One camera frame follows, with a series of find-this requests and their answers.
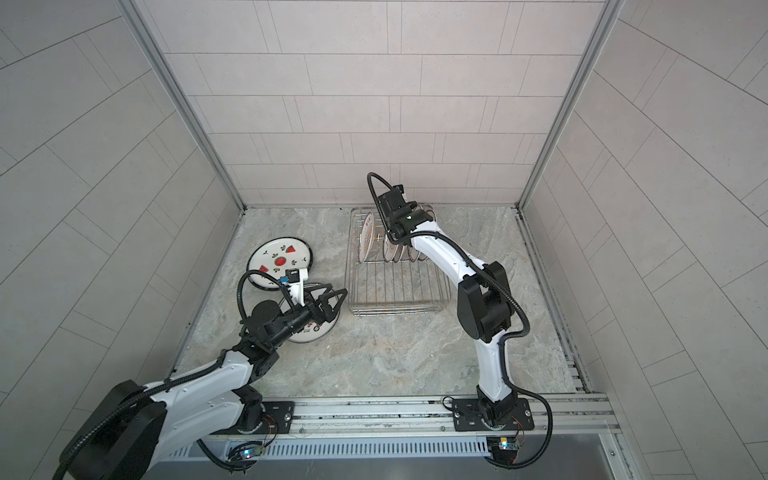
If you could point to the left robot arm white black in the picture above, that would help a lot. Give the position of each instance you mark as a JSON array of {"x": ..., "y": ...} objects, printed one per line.
[{"x": 135, "y": 426}]

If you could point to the white plate red centre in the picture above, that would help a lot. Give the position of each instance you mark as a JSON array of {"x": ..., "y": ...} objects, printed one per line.
[{"x": 392, "y": 252}]

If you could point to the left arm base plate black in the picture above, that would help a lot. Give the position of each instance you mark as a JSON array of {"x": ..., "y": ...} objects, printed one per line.
[{"x": 270, "y": 417}]

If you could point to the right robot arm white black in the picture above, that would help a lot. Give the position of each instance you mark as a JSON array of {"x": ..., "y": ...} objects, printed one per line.
[{"x": 486, "y": 310}]

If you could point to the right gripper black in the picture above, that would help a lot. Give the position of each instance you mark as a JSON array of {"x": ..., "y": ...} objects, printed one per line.
[{"x": 410, "y": 222}]

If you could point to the left circuit board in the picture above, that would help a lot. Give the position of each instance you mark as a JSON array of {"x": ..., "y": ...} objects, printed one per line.
[{"x": 246, "y": 452}]

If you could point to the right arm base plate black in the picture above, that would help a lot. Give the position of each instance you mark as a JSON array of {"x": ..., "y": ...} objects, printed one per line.
[{"x": 478, "y": 415}]

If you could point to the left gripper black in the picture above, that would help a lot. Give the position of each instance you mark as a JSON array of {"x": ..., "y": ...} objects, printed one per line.
[{"x": 315, "y": 306}]

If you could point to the right circuit board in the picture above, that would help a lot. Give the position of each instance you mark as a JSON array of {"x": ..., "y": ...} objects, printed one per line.
[{"x": 503, "y": 450}]

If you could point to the circuit board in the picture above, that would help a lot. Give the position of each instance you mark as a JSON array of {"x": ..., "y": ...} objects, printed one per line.
[
  {"x": 246, "y": 452},
  {"x": 503, "y": 450}
]

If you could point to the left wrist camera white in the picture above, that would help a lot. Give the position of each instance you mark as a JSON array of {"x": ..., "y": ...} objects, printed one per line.
[{"x": 294, "y": 280}]

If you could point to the steel wire dish rack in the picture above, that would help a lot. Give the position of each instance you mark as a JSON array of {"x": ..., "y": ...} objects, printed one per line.
[{"x": 406, "y": 284}]

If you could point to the white plate red pattern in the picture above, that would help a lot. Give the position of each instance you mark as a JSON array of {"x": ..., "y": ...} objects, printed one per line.
[{"x": 315, "y": 331}]

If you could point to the white plate orange sunburst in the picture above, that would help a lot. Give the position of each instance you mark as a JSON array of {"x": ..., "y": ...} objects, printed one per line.
[{"x": 367, "y": 237}]

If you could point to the aluminium mounting rail frame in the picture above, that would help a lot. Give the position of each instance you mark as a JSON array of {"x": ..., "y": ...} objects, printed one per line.
[{"x": 422, "y": 427}]

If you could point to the white blue-rim watermelon plate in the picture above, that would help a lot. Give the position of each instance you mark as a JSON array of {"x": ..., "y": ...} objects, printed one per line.
[{"x": 277, "y": 256}]

